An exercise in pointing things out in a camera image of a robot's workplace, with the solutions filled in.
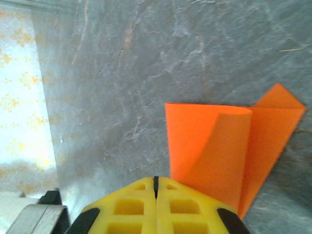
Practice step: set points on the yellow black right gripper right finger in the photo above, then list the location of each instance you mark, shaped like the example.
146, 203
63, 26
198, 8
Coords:
190, 214

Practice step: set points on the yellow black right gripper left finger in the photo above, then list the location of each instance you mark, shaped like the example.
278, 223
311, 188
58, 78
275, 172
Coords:
126, 212

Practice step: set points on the orange cloth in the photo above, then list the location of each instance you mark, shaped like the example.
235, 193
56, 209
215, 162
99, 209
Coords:
219, 151

